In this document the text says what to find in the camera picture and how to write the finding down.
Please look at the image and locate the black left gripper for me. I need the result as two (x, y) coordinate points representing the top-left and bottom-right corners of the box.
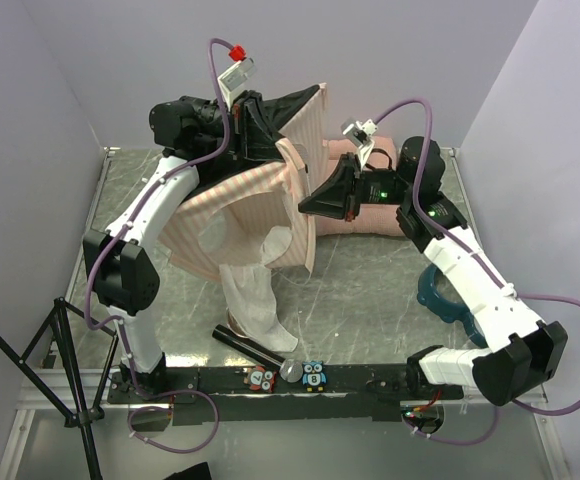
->
(177, 88), (293, 160)

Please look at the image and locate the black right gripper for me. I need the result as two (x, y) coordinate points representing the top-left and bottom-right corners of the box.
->
(298, 155), (411, 225)

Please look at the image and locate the pink striped pet tent fabric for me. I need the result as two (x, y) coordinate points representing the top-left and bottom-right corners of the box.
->
(159, 83), (327, 352)

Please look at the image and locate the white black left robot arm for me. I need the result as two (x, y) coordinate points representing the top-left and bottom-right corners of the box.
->
(83, 90), (292, 402)

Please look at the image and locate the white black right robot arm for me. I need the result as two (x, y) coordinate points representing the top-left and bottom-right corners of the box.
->
(299, 136), (567, 406)

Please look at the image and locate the pink pet cushion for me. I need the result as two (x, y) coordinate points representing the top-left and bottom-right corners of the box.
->
(315, 137), (404, 237)

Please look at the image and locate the teal pet feeder toy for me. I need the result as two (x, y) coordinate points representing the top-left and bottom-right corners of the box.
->
(417, 264), (487, 348)

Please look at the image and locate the steel pet bowl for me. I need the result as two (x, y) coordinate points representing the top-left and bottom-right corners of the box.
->
(226, 310), (248, 338)

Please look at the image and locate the black handheld microphone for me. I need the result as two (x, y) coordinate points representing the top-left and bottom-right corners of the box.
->
(212, 325), (304, 383)

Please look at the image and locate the blue owl number tile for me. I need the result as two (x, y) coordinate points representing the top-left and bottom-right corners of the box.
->
(302, 361), (327, 393)

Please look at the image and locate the red owl number tile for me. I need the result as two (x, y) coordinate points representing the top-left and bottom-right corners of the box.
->
(244, 366), (276, 393)

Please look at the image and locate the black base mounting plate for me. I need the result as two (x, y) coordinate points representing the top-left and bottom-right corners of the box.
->
(108, 364), (464, 426)

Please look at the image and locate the black object at bottom edge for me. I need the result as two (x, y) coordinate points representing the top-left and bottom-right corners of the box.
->
(165, 462), (212, 480)

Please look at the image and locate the black music stand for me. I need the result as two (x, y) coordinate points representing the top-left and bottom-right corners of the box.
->
(0, 297), (119, 479)

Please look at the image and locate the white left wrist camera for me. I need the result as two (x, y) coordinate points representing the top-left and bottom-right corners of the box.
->
(217, 45), (256, 108)

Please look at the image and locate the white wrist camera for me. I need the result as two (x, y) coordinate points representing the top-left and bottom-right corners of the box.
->
(217, 45), (256, 108)
(341, 119), (377, 169)

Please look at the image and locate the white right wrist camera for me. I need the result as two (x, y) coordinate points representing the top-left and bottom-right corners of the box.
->
(341, 119), (377, 169)

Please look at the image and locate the aluminium frame rail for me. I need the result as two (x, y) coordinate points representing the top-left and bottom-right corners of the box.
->
(16, 369), (111, 410)

